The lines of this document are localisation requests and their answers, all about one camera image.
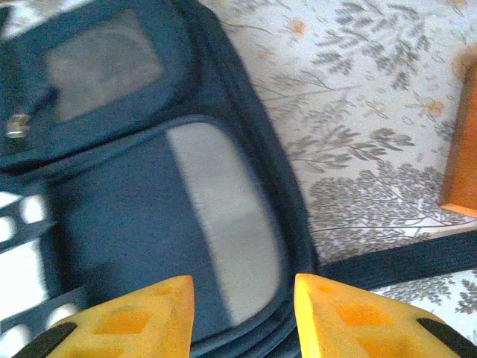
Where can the navy blue backpack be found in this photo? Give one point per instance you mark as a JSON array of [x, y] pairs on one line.
[[123, 209]]

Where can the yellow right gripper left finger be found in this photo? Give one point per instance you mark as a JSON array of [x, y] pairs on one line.
[[149, 324]]

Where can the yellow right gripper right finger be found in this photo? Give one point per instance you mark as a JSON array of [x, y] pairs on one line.
[[354, 324]]

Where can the floral table cloth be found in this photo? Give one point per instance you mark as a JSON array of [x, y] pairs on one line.
[[354, 112]]

